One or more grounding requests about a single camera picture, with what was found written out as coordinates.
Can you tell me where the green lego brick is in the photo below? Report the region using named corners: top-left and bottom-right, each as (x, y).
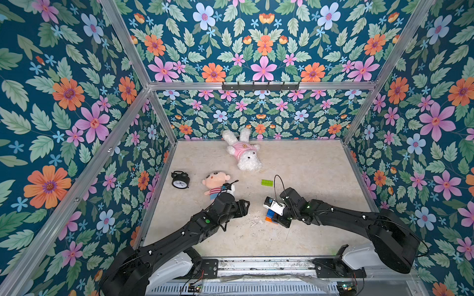
top-left (261, 180), bottom-right (274, 187)

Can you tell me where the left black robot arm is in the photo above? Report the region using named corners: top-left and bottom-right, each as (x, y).
top-left (98, 192), bottom-right (250, 296)

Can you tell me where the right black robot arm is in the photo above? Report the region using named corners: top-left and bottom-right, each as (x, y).
top-left (271, 187), bottom-right (422, 274)

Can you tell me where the pink plush doll striped shirt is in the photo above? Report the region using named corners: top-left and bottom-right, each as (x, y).
top-left (202, 171), bottom-right (231, 201)

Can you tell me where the black alarm clock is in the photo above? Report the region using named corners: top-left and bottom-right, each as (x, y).
top-left (171, 171), bottom-right (190, 189)

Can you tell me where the white plush bunny pink shirt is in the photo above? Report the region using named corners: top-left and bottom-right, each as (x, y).
top-left (222, 128), bottom-right (263, 171)

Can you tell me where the green circuit board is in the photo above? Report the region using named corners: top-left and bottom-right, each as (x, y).
top-left (336, 282), bottom-right (357, 296)

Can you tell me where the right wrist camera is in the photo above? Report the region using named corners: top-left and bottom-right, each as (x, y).
top-left (264, 197), bottom-right (286, 216)

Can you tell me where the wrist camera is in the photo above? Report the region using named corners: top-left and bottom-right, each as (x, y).
top-left (220, 180), bottom-right (239, 196)
top-left (264, 197), bottom-right (286, 216)

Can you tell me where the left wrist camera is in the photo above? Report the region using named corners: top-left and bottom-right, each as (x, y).
top-left (220, 180), bottom-right (239, 196)

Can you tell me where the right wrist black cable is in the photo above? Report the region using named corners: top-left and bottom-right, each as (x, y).
top-left (273, 174), bottom-right (286, 201)

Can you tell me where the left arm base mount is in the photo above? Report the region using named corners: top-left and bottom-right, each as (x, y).
top-left (185, 248), bottom-right (219, 279)

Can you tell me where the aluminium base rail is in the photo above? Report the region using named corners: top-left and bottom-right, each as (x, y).
top-left (147, 256), bottom-right (428, 296)

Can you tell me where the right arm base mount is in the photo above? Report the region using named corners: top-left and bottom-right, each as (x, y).
top-left (312, 244), bottom-right (367, 279)

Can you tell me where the small controller board with wires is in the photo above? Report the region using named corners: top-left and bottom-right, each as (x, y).
top-left (186, 284), bottom-right (202, 294)

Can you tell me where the black wall hook bar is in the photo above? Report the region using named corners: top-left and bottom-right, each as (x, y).
top-left (221, 82), bottom-right (300, 92)

